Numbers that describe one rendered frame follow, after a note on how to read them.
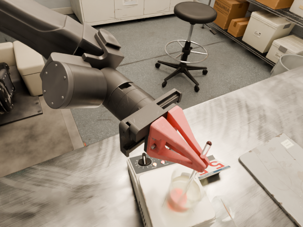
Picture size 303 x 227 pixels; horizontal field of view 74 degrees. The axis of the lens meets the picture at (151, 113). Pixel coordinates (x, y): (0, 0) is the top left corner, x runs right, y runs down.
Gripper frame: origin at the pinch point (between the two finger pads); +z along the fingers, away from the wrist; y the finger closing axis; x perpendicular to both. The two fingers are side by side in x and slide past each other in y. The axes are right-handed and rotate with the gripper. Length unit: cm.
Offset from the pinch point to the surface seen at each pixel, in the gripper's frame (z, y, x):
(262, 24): -63, 222, 60
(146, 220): -2.7, -4.6, 19.7
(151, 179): -7.3, 0.9, 17.4
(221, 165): 0.2, 18.6, 23.2
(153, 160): -11.5, 6.0, 21.3
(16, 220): -22.2, -22.8, 26.3
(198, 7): -90, 135, 35
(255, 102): -5, 52, 26
